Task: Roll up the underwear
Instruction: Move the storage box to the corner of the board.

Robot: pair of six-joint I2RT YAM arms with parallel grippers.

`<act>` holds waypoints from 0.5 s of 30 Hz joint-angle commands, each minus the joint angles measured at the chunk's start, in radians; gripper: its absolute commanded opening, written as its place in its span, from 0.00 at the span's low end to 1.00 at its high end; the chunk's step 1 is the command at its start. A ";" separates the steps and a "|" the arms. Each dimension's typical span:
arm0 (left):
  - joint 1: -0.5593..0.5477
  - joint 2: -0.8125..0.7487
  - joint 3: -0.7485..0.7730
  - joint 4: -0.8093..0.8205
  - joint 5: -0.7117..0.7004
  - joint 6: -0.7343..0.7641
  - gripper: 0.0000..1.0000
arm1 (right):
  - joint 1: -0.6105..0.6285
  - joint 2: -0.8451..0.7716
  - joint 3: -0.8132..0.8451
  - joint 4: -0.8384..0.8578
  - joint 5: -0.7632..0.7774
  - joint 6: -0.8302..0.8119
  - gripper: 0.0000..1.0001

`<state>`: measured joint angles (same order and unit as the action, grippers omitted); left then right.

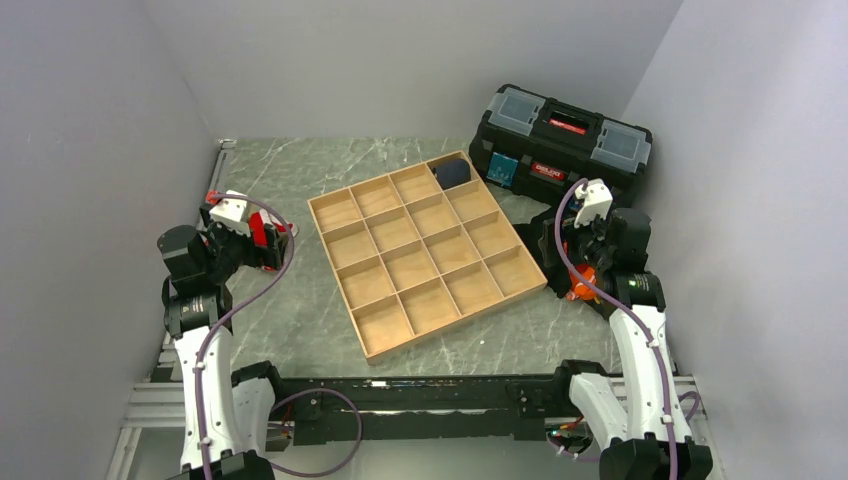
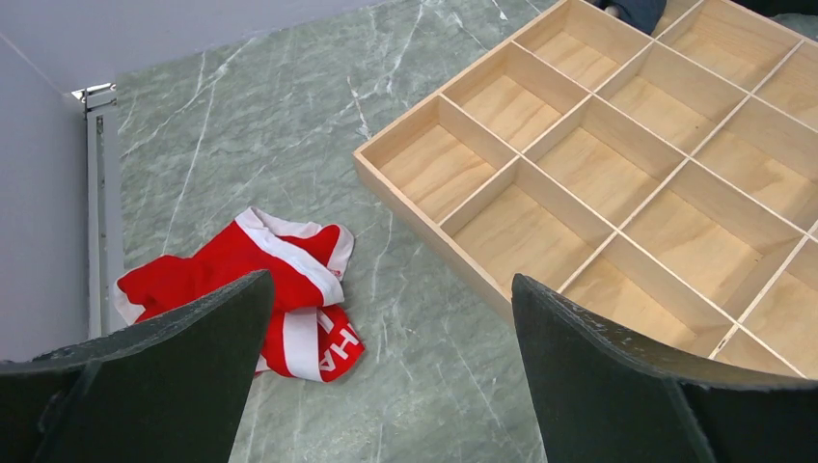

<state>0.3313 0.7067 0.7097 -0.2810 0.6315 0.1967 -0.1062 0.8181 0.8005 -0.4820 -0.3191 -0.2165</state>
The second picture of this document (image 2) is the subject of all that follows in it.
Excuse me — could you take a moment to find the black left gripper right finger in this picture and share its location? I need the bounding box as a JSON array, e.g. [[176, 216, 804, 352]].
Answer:
[[511, 274, 817, 462]]

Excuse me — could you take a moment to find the dark blue rolled garment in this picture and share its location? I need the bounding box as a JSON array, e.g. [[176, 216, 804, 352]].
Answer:
[[587, 0, 668, 36]]

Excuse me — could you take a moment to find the red white underwear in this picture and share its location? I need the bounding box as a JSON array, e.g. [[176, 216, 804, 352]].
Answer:
[[113, 206, 366, 383]]

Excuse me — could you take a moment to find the wooden compartment tray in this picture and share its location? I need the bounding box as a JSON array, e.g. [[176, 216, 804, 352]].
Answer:
[[354, 1, 817, 378]]

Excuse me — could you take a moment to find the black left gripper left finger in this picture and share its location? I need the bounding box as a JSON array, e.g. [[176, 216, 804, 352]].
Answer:
[[1, 271, 274, 462]]

